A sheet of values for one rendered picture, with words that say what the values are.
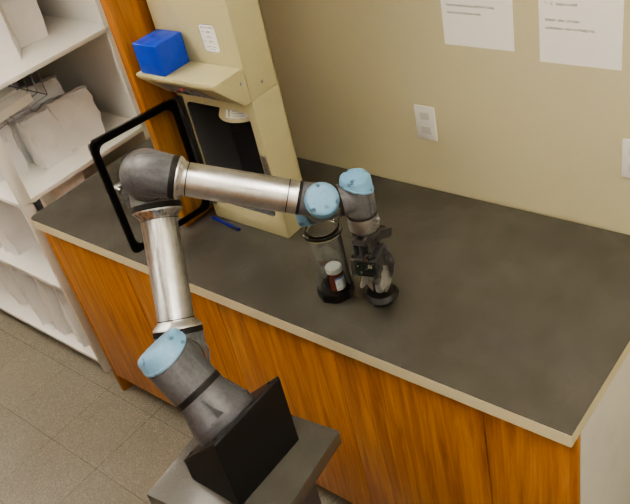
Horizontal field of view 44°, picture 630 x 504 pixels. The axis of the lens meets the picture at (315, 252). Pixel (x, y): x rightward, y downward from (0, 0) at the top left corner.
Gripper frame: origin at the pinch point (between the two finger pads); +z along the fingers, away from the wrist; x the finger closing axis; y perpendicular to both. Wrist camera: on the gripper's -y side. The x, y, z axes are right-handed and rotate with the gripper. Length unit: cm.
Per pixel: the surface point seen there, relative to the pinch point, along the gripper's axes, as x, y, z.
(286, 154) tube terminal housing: -38, -32, -18
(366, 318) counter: -3.4, 4.9, 8.0
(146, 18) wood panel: -75, -36, -59
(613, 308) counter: 56, -10, 8
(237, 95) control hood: -41, -21, -43
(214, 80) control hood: -45, -18, -49
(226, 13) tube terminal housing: -41, -25, -64
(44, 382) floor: -185, -21, 102
